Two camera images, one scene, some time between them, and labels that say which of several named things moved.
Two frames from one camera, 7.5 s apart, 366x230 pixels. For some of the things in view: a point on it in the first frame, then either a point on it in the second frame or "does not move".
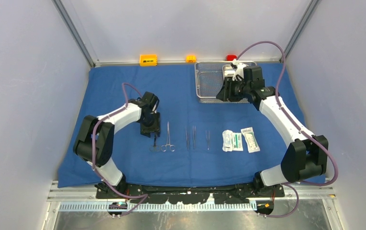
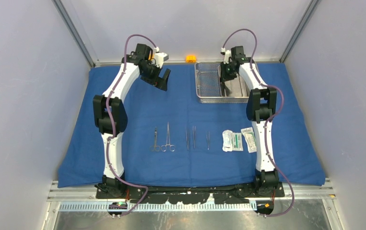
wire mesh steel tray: x=210 y=79 does not move
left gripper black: x=154 y=128 → x=160 y=83
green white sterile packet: x=237 y=142 does not move
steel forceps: x=187 y=136 does not move
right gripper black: x=226 y=93 → x=224 y=76
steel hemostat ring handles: x=171 y=147 does not move
